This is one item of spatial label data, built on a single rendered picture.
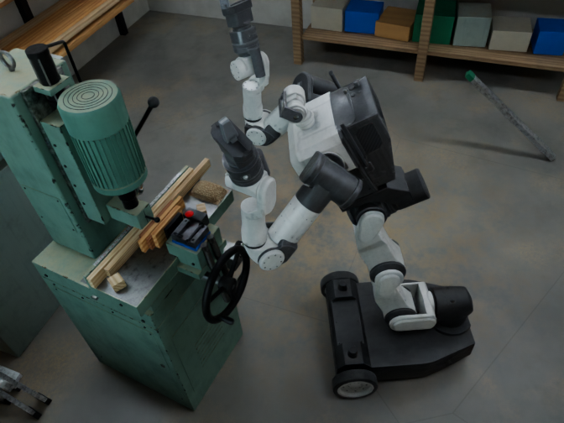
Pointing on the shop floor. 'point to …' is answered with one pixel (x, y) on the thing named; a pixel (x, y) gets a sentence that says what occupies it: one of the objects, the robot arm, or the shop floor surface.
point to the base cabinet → (158, 342)
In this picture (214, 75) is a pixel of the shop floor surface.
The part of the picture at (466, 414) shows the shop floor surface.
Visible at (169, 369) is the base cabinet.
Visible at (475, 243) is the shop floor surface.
